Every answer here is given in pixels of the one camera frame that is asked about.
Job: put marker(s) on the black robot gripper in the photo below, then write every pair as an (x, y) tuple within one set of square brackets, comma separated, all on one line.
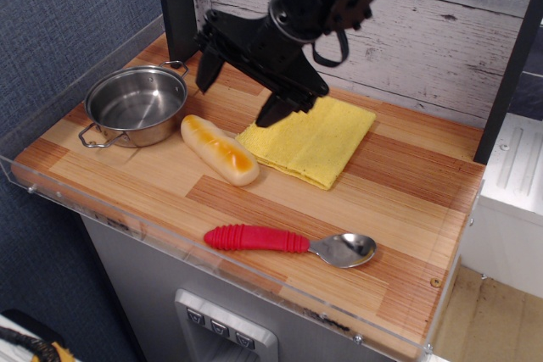
[(269, 50)]

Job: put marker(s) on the yellow cloth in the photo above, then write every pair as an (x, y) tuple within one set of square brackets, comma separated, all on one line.
[(313, 147)]

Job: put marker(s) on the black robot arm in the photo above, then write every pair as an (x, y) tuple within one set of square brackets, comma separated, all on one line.
[(323, 17)]

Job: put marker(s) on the toy bread loaf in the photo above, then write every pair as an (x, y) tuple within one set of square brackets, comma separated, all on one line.
[(222, 153)]

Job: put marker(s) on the stainless steel pot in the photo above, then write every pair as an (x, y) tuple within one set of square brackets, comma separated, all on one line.
[(136, 107)]

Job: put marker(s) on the grey cabinet with button panel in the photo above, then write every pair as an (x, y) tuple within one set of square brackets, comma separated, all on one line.
[(180, 309)]

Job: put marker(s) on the clear acrylic table guard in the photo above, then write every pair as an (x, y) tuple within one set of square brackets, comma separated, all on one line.
[(410, 185)]

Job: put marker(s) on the white appliance at right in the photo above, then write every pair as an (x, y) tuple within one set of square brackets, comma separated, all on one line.
[(503, 238)]

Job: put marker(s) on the yellow black object bottom left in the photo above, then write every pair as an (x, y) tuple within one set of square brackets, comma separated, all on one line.
[(38, 348)]

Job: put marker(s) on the black left frame post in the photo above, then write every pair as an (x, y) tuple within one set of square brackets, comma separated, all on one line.
[(180, 24)]

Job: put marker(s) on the black frame post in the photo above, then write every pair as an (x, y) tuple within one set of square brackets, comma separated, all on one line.
[(519, 55), (180, 24)]

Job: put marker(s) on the red handled metal spoon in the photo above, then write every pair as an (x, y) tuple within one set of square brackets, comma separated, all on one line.
[(343, 251)]

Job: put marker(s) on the black right frame post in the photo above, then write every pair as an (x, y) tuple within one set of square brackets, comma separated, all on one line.
[(519, 55)]

